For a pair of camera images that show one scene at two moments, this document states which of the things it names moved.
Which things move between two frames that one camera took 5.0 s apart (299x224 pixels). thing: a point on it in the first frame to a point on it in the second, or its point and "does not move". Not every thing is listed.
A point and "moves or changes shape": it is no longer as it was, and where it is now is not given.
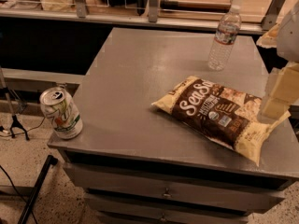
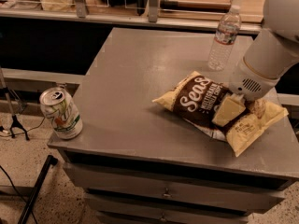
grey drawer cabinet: (138, 166) does not move
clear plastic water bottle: (228, 29) does not move
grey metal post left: (79, 0) does not move
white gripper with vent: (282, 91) to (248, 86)
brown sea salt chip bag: (227, 115) moves or changes shape
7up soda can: (62, 112) does not move
